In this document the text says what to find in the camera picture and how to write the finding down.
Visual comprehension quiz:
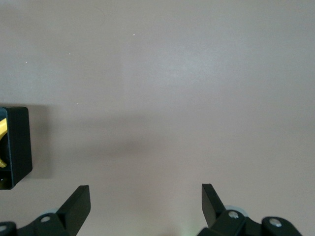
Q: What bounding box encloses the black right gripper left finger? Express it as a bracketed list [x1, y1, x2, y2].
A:
[0, 185, 91, 236]

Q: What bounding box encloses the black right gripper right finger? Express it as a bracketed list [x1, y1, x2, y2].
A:
[196, 183, 303, 236]

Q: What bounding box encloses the black plastic box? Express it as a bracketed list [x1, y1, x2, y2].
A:
[0, 106, 33, 191]

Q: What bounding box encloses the yellow banana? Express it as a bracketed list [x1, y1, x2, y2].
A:
[0, 118, 9, 169]

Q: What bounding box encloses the brown table mat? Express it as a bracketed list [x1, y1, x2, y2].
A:
[0, 0, 315, 236]

